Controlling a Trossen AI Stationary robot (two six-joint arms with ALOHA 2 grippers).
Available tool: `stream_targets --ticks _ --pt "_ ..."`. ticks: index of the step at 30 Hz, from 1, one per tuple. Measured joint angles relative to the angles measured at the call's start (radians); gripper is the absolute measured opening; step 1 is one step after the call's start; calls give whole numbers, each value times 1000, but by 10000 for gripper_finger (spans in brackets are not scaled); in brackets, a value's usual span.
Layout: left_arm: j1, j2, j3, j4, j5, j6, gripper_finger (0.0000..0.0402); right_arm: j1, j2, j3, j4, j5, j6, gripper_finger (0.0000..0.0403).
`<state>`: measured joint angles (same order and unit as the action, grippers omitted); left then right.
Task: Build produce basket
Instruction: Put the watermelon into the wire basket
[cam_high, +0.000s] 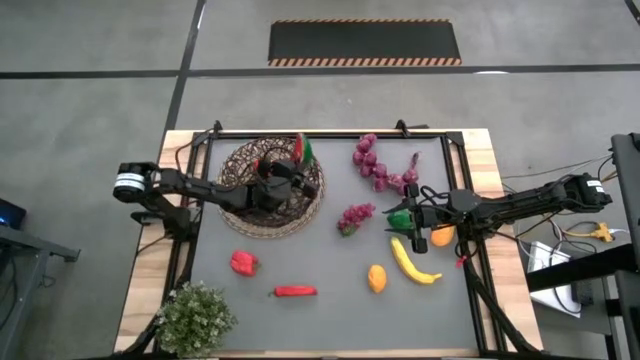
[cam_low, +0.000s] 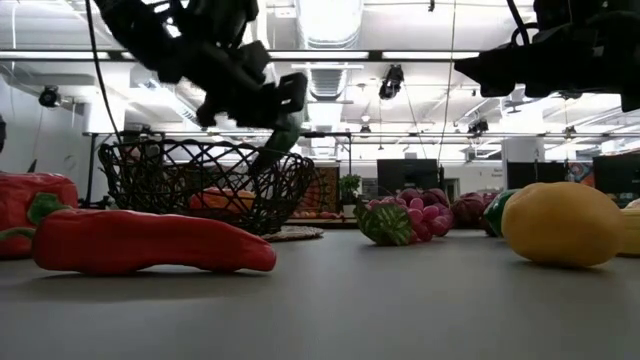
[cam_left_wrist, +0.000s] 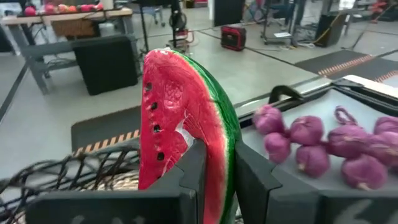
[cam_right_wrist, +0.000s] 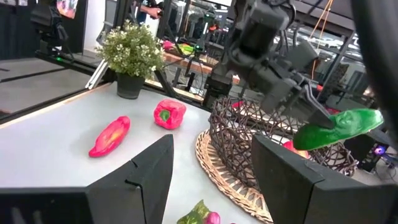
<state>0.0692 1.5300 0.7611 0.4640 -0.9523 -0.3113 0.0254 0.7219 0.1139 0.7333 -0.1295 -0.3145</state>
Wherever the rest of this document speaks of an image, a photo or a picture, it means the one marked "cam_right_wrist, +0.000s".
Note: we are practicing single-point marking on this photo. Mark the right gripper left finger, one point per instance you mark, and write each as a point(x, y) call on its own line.
point(133, 193)

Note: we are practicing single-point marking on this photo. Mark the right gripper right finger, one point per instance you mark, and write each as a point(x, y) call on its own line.
point(295, 193)

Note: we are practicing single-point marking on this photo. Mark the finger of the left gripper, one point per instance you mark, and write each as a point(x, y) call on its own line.
point(320, 118)

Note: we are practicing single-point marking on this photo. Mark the green cucumber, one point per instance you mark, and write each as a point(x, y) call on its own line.
point(342, 130)

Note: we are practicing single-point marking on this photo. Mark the red green mango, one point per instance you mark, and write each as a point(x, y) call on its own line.
point(295, 150)

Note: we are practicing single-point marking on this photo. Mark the long red chili pepper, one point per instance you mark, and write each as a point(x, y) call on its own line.
point(110, 137)

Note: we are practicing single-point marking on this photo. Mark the pink grape bunch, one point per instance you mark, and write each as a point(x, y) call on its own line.
point(199, 216)

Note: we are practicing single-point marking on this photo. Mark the red bell pepper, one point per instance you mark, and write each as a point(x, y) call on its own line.
point(170, 114)

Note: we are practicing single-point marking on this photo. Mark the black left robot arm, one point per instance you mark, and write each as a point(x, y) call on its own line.
point(258, 28)

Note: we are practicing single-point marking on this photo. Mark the round woven placemat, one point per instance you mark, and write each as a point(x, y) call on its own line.
point(217, 174)

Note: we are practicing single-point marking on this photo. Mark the white flowered plant dark pot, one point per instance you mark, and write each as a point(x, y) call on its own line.
point(130, 56)

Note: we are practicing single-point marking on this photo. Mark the person's hand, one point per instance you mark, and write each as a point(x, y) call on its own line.
point(153, 12)

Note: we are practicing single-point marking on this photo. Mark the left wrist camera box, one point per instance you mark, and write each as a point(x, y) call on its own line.
point(303, 56)

